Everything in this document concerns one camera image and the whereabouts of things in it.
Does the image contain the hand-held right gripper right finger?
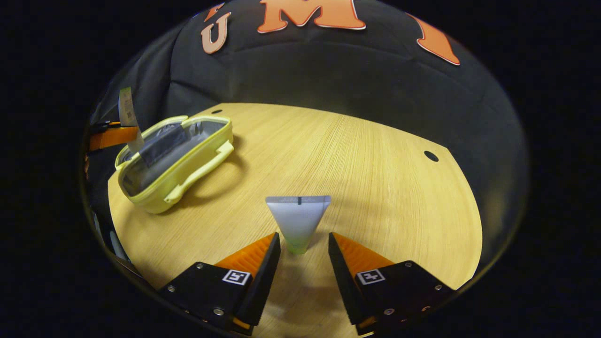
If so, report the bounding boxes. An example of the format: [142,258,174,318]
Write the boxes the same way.
[328,232,455,335]

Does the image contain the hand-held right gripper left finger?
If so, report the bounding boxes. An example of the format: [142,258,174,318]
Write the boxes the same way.
[159,232,282,336]

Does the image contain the pale green skincare sachet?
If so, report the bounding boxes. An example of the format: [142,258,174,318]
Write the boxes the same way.
[118,87,145,154]

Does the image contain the white green skincare tube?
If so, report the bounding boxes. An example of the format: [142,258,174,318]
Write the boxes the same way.
[265,195,332,255]

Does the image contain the pale yellow suitcase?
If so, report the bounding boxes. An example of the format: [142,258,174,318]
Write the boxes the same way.
[115,115,234,215]

